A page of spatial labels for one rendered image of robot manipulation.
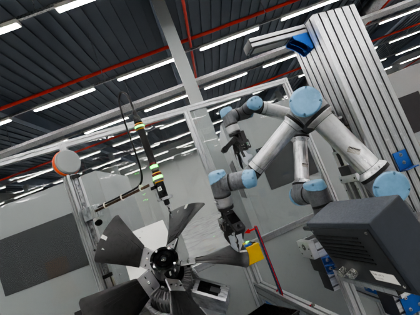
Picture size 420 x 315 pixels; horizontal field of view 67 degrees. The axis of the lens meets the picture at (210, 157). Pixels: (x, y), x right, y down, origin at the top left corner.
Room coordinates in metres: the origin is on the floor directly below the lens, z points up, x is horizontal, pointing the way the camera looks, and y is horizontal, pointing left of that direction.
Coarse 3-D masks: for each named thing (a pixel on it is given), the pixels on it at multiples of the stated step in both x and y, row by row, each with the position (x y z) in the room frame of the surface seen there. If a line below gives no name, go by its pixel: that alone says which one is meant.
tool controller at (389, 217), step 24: (336, 216) 0.83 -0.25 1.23; (360, 216) 0.74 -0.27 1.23; (384, 216) 0.70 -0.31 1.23; (408, 216) 0.72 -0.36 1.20; (336, 240) 0.84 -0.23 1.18; (360, 240) 0.75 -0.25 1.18; (384, 240) 0.70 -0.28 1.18; (408, 240) 0.71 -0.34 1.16; (336, 264) 0.93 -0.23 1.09; (360, 264) 0.82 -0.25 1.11; (384, 264) 0.73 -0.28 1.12; (408, 264) 0.70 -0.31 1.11; (408, 288) 0.72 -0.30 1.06
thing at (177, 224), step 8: (176, 208) 1.64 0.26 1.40; (192, 208) 1.55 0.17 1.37; (200, 208) 1.52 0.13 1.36; (176, 216) 1.59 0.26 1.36; (184, 216) 1.53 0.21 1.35; (192, 216) 1.49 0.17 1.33; (176, 224) 1.53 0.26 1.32; (184, 224) 1.47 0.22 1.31; (168, 232) 1.55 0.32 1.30; (176, 232) 1.46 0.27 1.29; (168, 240) 1.48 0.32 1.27
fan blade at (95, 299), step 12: (108, 288) 1.25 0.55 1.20; (120, 288) 1.26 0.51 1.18; (132, 288) 1.28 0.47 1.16; (84, 300) 1.22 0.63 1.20; (96, 300) 1.23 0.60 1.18; (108, 300) 1.24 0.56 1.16; (120, 300) 1.25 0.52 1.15; (132, 300) 1.28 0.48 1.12; (144, 300) 1.31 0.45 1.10; (84, 312) 1.20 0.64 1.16; (96, 312) 1.21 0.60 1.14; (108, 312) 1.23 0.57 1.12; (120, 312) 1.25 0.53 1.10; (132, 312) 1.27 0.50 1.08
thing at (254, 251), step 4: (252, 244) 1.72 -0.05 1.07; (256, 244) 1.72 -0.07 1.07; (248, 248) 1.71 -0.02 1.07; (252, 248) 1.71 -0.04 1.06; (256, 248) 1.72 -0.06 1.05; (260, 248) 1.73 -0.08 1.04; (248, 252) 1.70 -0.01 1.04; (252, 252) 1.71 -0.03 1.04; (256, 252) 1.72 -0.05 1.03; (260, 252) 1.72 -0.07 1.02; (252, 256) 1.71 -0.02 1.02; (256, 256) 1.71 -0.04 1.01; (260, 256) 1.72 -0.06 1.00; (252, 260) 1.71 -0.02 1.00; (256, 260) 1.71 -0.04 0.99; (260, 260) 1.72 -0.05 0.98
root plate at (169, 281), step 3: (165, 279) 1.30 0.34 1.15; (168, 279) 1.31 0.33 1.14; (171, 279) 1.33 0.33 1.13; (174, 279) 1.34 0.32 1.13; (177, 279) 1.36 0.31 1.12; (168, 282) 1.29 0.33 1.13; (171, 282) 1.31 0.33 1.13; (174, 282) 1.33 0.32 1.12; (177, 282) 1.34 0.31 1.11; (180, 282) 1.36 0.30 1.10; (168, 285) 1.28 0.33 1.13; (177, 285) 1.33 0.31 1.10; (171, 288) 1.28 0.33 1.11; (174, 288) 1.30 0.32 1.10; (177, 288) 1.31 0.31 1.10; (180, 288) 1.32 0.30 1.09; (183, 288) 1.34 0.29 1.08
